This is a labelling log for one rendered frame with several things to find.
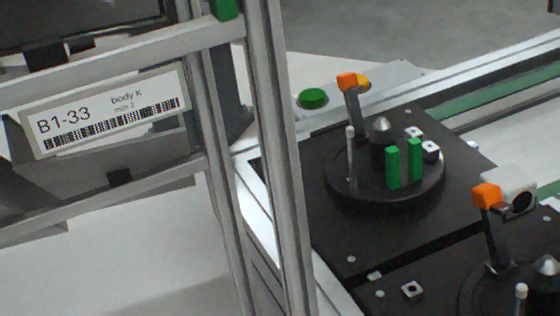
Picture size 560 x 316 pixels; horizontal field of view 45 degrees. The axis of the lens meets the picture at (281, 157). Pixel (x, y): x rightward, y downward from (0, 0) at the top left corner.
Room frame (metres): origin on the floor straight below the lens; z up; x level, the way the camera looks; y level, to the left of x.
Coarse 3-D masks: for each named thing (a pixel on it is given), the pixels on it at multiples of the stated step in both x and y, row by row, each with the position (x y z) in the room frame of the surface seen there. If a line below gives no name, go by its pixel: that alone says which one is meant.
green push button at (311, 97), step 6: (306, 90) 0.84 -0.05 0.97; (312, 90) 0.84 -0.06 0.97; (318, 90) 0.84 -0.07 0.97; (300, 96) 0.83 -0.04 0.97; (306, 96) 0.83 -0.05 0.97; (312, 96) 0.82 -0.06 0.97; (318, 96) 0.82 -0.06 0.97; (324, 96) 0.82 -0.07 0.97; (300, 102) 0.82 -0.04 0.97; (306, 102) 0.81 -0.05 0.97; (312, 102) 0.81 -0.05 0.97; (318, 102) 0.81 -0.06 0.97
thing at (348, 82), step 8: (352, 72) 0.69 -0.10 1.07; (344, 80) 0.68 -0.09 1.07; (352, 80) 0.69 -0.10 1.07; (344, 88) 0.68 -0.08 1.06; (352, 88) 0.67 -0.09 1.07; (360, 88) 0.67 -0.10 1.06; (344, 96) 0.69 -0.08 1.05; (352, 96) 0.68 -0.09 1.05; (352, 104) 0.68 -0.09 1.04; (352, 112) 0.67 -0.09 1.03; (360, 112) 0.68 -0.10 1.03; (352, 120) 0.67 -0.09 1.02; (360, 120) 0.67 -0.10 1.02; (360, 128) 0.67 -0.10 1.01
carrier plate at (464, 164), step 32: (256, 160) 0.69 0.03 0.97; (320, 160) 0.67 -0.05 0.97; (448, 160) 0.63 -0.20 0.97; (480, 160) 0.63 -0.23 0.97; (320, 192) 0.61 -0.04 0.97; (448, 192) 0.58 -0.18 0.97; (320, 224) 0.55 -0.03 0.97; (352, 224) 0.55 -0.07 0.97; (384, 224) 0.54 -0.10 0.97; (416, 224) 0.53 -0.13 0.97; (448, 224) 0.53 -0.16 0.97; (480, 224) 0.53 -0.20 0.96; (320, 256) 0.52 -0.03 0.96; (352, 256) 0.50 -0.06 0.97; (384, 256) 0.49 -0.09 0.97; (416, 256) 0.50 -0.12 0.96; (352, 288) 0.47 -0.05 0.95
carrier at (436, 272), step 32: (512, 224) 0.51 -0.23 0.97; (544, 224) 0.50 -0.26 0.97; (448, 256) 0.48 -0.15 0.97; (480, 256) 0.47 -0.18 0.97; (512, 256) 0.45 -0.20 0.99; (544, 256) 0.38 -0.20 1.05; (384, 288) 0.45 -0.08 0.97; (448, 288) 0.44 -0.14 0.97; (480, 288) 0.42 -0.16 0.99; (512, 288) 0.41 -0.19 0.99; (544, 288) 0.37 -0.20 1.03
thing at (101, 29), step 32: (0, 0) 0.36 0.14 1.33; (32, 0) 0.37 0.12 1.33; (64, 0) 0.37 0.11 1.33; (96, 0) 0.37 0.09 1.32; (128, 0) 0.37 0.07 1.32; (160, 0) 0.37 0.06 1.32; (0, 32) 0.36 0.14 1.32; (32, 32) 0.36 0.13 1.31; (64, 32) 0.36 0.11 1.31; (96, 32) 0.36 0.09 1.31; (128, 32) 0.39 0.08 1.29; (0, 64) 0.44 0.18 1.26
